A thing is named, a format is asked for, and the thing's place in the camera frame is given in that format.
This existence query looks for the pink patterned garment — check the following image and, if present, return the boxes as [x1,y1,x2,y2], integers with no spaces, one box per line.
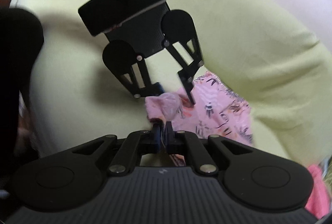
[144,71,254,166]

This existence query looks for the black sleeve forearm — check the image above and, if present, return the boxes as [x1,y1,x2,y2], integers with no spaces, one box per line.
[1,7,44,192]

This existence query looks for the coral pink folded cloth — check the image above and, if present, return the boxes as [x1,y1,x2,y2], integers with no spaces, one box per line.
[305,165,330,219]

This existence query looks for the light green sofa cover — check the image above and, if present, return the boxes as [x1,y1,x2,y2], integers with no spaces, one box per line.
[11,0,331,166]

